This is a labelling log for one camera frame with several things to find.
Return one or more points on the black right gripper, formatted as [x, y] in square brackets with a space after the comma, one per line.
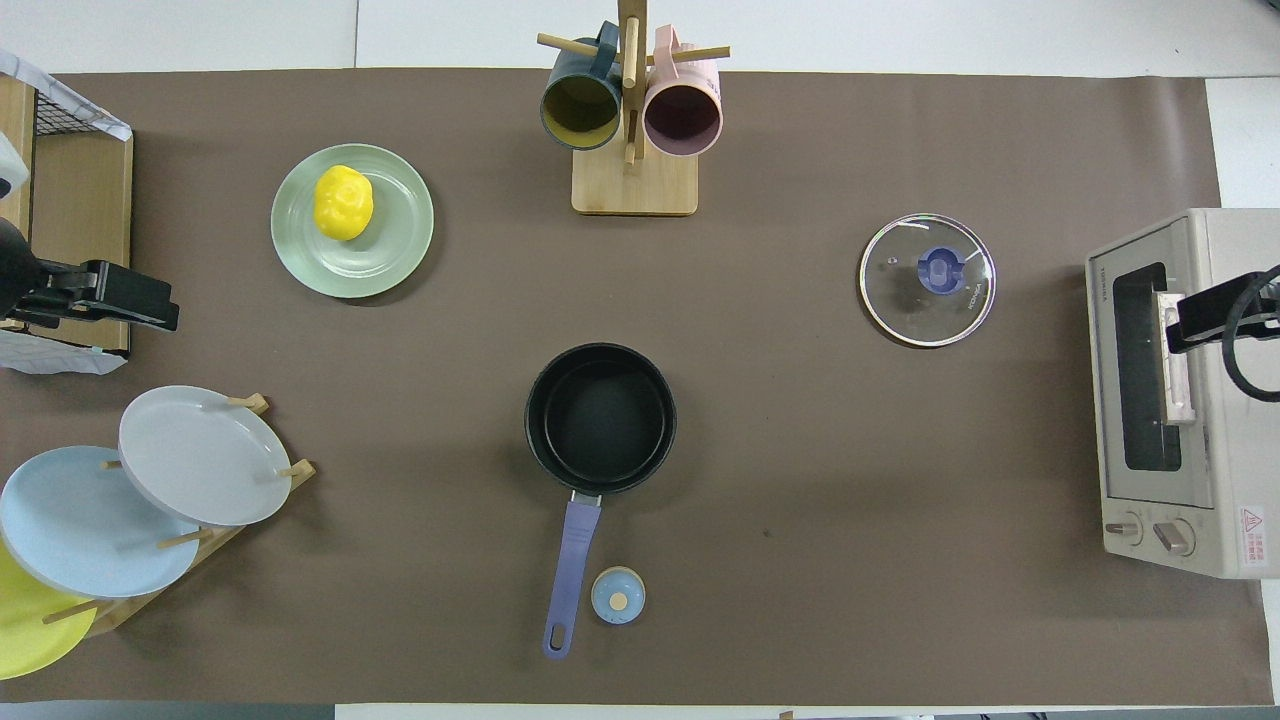
[1215, 310]

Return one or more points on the white checked cloth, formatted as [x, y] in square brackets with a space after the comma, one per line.
[40, 85]

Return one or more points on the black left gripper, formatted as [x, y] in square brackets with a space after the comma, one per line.
[120, 295]

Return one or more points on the brown wooden board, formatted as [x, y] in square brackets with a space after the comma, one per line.
[85, 200]

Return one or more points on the pink mug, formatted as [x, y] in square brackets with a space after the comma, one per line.
[683, 115]

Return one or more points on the brown table mat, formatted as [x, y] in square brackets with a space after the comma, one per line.
[800, 450]

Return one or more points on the glass lid purple knob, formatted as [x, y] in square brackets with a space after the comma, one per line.
[925, 300]

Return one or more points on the yellow potato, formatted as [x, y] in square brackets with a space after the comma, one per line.
[343, 203]

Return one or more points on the pale green plate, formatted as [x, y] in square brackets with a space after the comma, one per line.
[395, 250]

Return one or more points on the light wooden board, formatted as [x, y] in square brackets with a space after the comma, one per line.
[15, 110]

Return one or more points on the light blue plate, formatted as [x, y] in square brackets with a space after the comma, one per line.
[70, 520]

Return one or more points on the grey plate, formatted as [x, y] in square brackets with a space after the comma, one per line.
[200, 455]

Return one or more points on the dark blue mug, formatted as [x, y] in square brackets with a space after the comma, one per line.
[580, 110]

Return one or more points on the yellow plate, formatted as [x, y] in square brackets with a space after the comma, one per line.
[25, 630]

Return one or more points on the beige toaster oven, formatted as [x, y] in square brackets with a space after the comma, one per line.
[1140, 480]

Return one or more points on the wooden mug tree stand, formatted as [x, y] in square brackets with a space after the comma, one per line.
[635, 185]

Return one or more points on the wooden plate rack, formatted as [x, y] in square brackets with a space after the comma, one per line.
[205, 550]

